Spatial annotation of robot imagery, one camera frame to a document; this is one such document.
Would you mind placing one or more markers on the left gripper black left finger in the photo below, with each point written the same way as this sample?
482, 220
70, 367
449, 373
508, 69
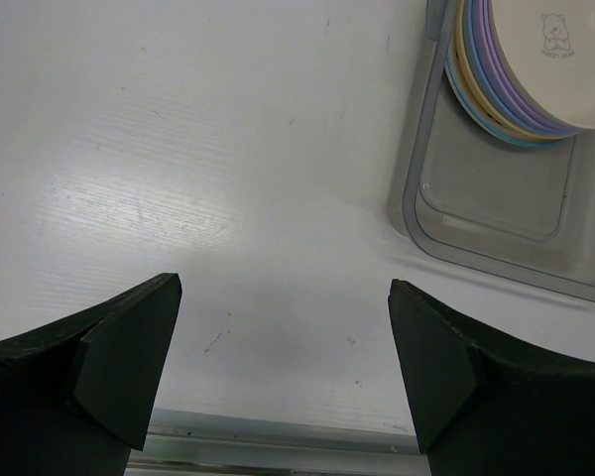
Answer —
77, 394

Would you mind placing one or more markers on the yellow plastic plate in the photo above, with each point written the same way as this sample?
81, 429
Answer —
472, 98

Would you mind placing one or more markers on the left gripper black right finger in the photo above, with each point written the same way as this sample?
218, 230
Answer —
484, 402

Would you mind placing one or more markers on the purple plate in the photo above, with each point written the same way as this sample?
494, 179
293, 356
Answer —
488, 83
511, 97

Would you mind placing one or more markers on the clear plastic bin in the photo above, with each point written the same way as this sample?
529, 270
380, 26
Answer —
465, 197

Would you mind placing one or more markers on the aluminium rail frame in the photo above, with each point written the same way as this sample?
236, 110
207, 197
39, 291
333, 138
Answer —
184, 443

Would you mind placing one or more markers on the cream plastic plate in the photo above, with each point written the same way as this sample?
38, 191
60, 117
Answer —
548, 49

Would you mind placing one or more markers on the blue plastic plate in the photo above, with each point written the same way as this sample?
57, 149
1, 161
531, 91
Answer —
490, 111

